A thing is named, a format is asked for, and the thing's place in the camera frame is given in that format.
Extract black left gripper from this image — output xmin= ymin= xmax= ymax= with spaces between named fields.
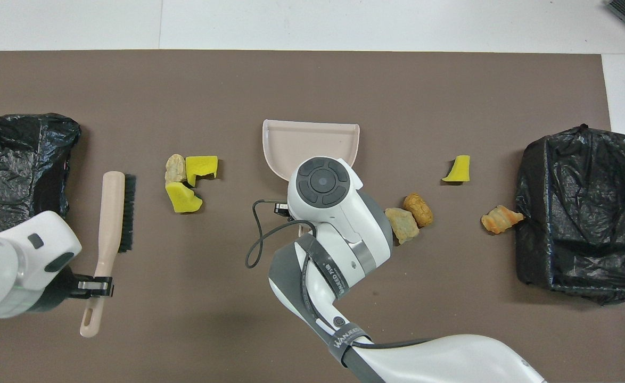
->
xmin=31 ymin=266 xmax=114 ymax=313

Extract beige plastic dustpan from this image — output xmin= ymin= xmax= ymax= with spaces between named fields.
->
xmin=262 ymin=119 xmax=360 ymax=237

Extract beige brush black bristles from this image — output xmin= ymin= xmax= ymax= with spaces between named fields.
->
xmin=80 ymin=171 xmax=137 ymax=338

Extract notched yellow sponge piece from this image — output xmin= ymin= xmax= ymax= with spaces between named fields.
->
xmin=185 ymin=155 xmax=219 ymax=187

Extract yellow sponge chunk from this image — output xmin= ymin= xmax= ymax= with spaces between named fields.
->
xmin=165 ymin=181 xmax=203 ymax=214

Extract small striped bread toy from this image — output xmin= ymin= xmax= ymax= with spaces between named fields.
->
xmin=165 ymin=154 xmax=187 ymax=185

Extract pale greenish foam chunk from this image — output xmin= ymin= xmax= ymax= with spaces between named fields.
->
xmin=385 ymin=207 xmax=421 ymax=245

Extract brown peanut shaped toy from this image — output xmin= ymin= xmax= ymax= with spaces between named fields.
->
xmin=402 ymin=193 xmax=434 ymax=228

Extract yellow green wedge sponge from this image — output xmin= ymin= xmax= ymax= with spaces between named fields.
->
xmin=441 ymin=155 xmax=471 ymax=184

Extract orange striped bread toy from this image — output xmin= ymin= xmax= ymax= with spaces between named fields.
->
xmin=481 ymin=205 xmax=525 ymax=235

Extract black bag lined bin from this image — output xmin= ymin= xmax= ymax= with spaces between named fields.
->
xmin=515 ymin=124 xmax=625 ymax=306
xmin=0 ymin=113 xmax=81 ymax=236

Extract brown table mat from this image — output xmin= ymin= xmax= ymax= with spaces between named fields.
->
xmin=0 ymin=50 xmax=625 ymax=383

